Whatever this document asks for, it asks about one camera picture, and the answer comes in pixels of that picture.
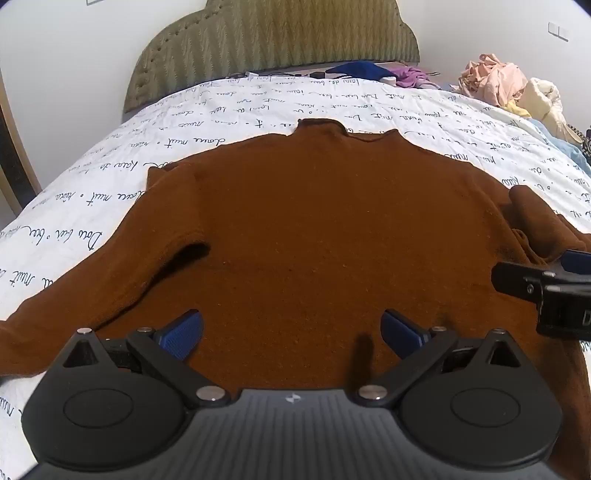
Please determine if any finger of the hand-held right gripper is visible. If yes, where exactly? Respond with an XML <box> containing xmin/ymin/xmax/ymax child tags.
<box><xmin>554</xmin><ymin>249</ymin><xmax>591</xmax><ymax>280</ymax></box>
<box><xmin>491</xmin><ymin>261</ymin><xmax>562</xmax><ymax>304</ymax></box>

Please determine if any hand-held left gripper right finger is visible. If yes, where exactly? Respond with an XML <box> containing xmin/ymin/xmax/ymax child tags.
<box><xmin>355</xmin><ymin>310</ymin><xmax>527</xmax><ymax>409</ymax></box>

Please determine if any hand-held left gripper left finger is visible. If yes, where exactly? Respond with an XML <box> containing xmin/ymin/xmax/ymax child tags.
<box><xmin>62</xmin><ymin>310</ymin><xmax>232</xmax><ymax>409</ymax></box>

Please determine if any brown knit sweater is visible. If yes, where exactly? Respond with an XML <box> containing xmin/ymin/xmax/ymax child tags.
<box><xmin>0</xmin><ymin>117</ymin><xmax>591</xmax><ymax>478</ymax></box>

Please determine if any pile of pink clothes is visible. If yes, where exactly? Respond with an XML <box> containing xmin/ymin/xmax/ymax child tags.
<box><xmin>459</xmin><ymin>53</ymin><xmax>529</xmax><ymax>108</ymax></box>

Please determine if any light blue cloth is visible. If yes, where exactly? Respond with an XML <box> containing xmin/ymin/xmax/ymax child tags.
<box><xmin>529</xmin><ymin>117</ymin><xmax>587</xmax><ymax>162</ymax></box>

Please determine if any dark striped cloth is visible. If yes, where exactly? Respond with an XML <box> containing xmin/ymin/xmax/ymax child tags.
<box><xmin>566</xmin><ymin>122</ymin><xmax>591</xmax><ymax>167</ymax></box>

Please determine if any white script printed quilt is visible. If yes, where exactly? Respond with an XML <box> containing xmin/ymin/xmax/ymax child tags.
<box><xmin>0</xmin><ymin>74</ymin><xmax>591</xmax><ymax>480</ymax></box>

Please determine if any cream padded jacket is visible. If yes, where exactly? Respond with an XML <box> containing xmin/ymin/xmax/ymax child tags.
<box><xmin>517</xmin><ymin>78</ymin><xmax>571</xmax><ymax>139</ymax></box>

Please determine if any purple cloth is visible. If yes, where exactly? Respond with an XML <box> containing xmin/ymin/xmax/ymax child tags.
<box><xmin>390</xmin><ymin>66</ymin><xmax>439</xmax><ymax>89</ymax></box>

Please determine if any olive upholstered headboard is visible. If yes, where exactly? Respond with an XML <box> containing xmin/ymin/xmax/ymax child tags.
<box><xmin>122</xmin><ymin>0</ymin><xmax>421</xmax><ymax>114</ymax></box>

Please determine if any black charging cable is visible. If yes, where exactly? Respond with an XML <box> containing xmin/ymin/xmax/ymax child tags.
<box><xmin>226</xmin><ymin>70</ymin><xmax>324</xmax><ymax>80</ymax></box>

